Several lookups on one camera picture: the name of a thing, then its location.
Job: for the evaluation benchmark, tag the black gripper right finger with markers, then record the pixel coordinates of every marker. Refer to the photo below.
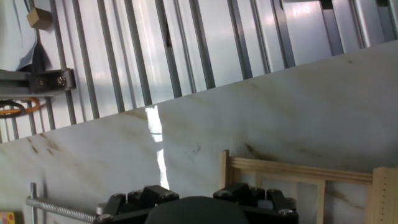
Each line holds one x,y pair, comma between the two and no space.
270,202

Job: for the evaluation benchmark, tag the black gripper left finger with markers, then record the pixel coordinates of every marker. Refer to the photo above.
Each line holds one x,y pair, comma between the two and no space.
130,205

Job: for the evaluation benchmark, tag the small wooden sliding window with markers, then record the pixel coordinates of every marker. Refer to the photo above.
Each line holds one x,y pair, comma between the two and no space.
295,172

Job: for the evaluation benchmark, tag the black metal C-clamp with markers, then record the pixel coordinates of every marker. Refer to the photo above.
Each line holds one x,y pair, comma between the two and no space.
62,210

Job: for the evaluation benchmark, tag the marble pattern board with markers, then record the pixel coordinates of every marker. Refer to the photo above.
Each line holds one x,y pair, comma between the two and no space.
280,109

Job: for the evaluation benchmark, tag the colourful printed card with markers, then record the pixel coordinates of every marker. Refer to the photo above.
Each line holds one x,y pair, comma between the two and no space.
7,217

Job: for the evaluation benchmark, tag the white paper sheet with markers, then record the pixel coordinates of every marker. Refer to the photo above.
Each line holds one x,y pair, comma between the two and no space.
12,37

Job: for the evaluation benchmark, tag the small cardboard cube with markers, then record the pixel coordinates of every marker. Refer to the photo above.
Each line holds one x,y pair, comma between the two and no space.
38,18

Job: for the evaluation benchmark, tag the aluminium profile corner bracket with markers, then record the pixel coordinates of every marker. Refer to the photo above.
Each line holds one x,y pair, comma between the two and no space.
46,81

